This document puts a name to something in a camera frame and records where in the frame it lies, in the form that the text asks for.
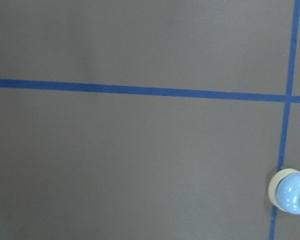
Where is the brown paper table cover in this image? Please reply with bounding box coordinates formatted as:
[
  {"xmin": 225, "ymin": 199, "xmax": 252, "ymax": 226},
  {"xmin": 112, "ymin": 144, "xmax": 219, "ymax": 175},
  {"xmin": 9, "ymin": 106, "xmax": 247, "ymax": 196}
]
[{"xmin": 0, "ymin": 0, "xmax": 300, "ymax": 240}]

